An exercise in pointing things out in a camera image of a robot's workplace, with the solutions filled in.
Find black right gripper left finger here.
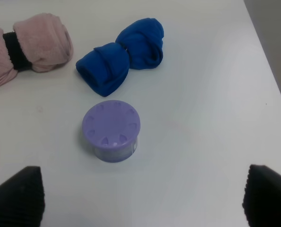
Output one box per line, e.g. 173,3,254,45
0,166,45,227

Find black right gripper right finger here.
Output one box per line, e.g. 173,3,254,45
242,165,281,227

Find purple round lidded container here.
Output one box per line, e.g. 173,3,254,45
81,100,141,163

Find blue rolled towel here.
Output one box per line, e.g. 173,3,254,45
76,18,164,97

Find pink rolled towel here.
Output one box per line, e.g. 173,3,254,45
0,13,73,86

